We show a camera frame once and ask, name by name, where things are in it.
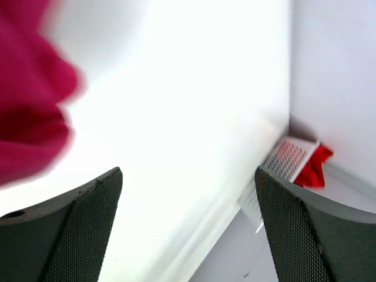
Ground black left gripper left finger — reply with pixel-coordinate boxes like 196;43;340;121
1;167;123;282

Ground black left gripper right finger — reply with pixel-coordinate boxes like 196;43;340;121
254;166;375;282

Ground pink t shirt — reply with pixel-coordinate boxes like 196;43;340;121
1;1;80;184

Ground red t shirt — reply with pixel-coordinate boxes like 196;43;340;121
294;145;334;189

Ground white plastic basket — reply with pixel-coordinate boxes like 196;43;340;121
238;136;320;233

